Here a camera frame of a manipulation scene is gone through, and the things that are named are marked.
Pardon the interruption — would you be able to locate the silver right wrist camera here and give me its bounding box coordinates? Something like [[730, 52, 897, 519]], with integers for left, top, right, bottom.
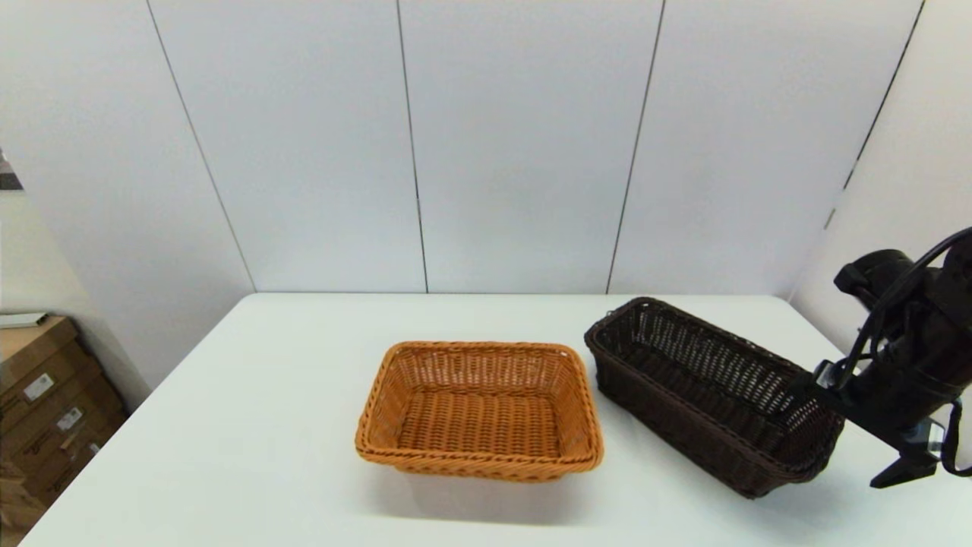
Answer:
[[814, 359, 859, 392]]

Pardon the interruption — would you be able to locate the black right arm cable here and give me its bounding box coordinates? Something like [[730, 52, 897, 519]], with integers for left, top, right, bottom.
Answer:
[[839, 228, 972, 479]]

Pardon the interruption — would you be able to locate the brown cardboard box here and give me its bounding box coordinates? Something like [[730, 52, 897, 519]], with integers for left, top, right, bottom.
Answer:
[[0, 318, 107, 426], [0, 380, 126, 466], [0, 460, 46, 533], [23, 414, 130, 506]]

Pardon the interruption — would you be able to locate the orange wicker basket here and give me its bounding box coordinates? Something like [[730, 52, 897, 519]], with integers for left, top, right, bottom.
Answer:
[[355, 341, 605, 483]]

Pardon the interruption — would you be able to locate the dark brown wicker basket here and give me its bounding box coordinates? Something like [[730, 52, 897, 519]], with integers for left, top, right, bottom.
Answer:
[[583, 296, 846, 499]]

